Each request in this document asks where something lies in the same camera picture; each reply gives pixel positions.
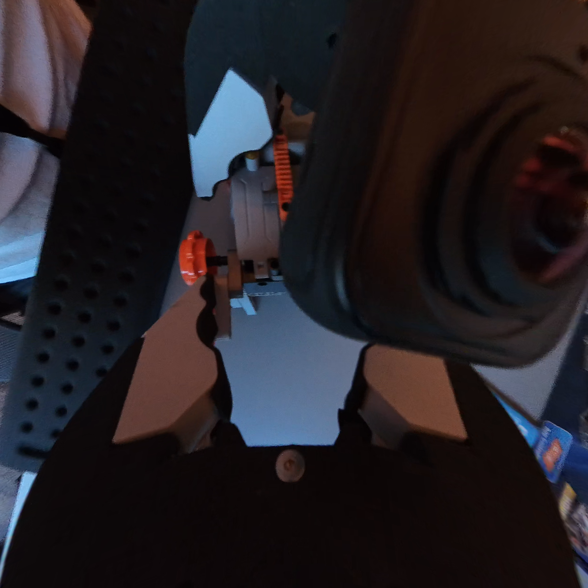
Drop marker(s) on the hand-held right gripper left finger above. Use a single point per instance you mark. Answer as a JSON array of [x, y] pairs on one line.
[[170, 376]]

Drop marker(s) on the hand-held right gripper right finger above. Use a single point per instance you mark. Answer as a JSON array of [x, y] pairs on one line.
[[404, 395]]

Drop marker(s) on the blue instruction booklet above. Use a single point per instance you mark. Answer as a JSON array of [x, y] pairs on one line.
[[551, 452]]

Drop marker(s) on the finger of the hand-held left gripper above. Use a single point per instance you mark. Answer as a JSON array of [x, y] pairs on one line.
[[229, 133]]

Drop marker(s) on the grey orange building-block robot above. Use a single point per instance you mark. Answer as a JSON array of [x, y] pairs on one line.
[[255, 216]]

